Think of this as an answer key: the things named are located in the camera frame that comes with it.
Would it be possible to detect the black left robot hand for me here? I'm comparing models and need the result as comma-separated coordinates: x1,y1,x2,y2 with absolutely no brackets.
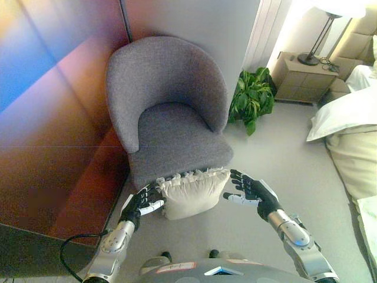
120,182,167,229

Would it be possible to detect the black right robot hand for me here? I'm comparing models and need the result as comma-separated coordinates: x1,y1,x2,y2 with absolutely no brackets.
223,169,281,221

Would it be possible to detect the cream fringed pillow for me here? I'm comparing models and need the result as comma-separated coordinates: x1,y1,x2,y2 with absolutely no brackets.
156,166,231,221

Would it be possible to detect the white bed pillow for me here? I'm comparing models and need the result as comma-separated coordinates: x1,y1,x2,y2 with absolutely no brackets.
306,87,377,143

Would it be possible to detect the grey robot torso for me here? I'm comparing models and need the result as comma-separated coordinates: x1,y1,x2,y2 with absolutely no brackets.
138,258,304,283

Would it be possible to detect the grey upholstered armchair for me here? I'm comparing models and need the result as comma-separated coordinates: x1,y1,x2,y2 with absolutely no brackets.
105,35,234,191

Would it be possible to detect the cream bed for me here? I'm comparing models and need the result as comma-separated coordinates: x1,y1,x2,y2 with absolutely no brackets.
323,64,377,283

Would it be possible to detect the green potted plant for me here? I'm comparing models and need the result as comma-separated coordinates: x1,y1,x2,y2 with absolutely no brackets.
228,67,277,137

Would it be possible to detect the beige wooden nightstand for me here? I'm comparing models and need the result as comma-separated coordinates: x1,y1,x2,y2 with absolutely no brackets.
270,51,340,104

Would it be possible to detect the black table lamp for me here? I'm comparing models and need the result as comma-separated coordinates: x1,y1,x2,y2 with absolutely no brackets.
297,0,366,66

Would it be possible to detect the beige padded headboard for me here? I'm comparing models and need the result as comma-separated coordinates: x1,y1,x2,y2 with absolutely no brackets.
329,16,377,82

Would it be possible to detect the black cable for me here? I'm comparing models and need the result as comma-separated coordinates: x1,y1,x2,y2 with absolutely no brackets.
59,231,108,283

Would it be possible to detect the black cord on nightstand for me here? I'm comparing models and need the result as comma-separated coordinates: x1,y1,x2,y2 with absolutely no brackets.
319,56,339,72

